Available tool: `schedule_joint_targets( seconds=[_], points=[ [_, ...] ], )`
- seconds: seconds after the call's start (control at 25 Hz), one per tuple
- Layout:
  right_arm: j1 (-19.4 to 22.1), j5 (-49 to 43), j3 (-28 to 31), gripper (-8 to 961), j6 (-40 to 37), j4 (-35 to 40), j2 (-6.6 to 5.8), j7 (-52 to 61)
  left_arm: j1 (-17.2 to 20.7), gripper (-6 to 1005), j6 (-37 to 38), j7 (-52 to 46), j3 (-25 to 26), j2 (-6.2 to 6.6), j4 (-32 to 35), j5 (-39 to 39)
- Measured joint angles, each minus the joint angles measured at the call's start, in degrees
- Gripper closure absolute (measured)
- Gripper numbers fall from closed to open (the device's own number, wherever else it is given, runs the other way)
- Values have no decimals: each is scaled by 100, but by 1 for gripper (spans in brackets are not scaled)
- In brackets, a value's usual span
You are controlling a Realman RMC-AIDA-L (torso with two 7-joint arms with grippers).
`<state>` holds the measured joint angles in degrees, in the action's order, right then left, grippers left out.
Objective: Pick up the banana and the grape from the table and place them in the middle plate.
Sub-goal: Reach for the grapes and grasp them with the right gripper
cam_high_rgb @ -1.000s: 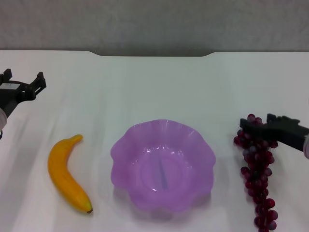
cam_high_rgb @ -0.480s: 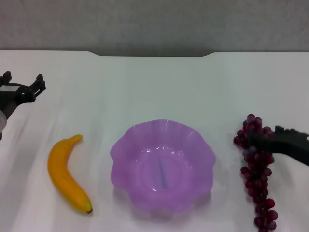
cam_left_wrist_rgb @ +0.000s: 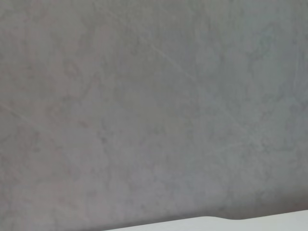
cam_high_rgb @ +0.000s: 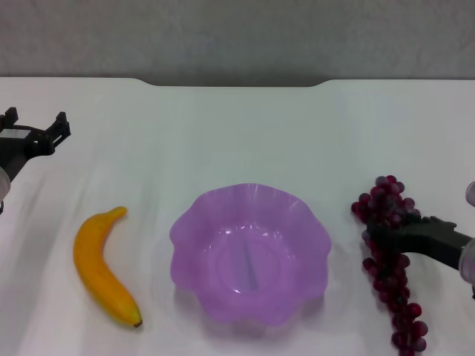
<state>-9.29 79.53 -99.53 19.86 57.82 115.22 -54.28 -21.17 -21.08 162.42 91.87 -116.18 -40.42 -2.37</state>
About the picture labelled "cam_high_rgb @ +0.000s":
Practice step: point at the yellow plastic banana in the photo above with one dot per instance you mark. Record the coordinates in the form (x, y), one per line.
(97, 259)

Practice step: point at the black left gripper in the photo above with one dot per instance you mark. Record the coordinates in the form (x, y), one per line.
(16, 152)

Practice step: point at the dark red grape bunch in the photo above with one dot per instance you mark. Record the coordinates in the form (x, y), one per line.
(389, 283)

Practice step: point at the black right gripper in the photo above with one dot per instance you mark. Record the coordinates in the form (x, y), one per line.
(434, 243)

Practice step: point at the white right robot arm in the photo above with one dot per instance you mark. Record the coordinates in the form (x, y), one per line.
(468, 259)

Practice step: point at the purple wavy plastic bowl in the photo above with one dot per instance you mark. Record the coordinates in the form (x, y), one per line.
(208, 259)

